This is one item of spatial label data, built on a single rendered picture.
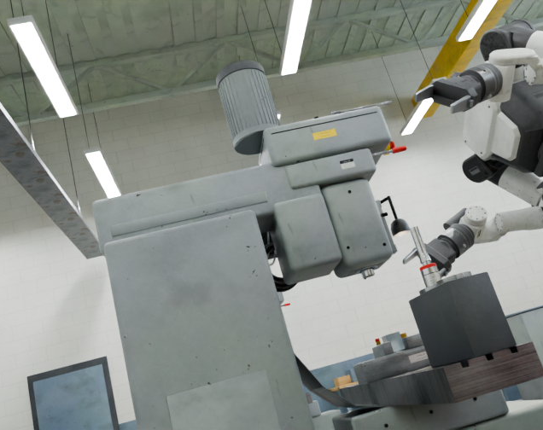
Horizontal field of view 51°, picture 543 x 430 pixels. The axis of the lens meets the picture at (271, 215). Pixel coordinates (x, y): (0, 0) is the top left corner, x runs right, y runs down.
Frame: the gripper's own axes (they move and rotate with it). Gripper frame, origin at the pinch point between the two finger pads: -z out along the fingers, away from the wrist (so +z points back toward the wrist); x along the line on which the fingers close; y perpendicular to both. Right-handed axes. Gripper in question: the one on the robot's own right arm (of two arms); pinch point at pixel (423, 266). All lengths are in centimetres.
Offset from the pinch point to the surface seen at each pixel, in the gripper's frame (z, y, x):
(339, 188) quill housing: 9.4, -6.8, 47.3
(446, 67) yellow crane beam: 532, -369, 391
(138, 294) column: -71, 1, 51
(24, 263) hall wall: -117, -482, 621
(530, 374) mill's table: -14.1, 13.5, -42.9
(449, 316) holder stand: -17.7, 17.6, -22.1
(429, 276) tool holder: -9.5, 12.9, -9.0
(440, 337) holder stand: -19.5, 9.4, -22.0
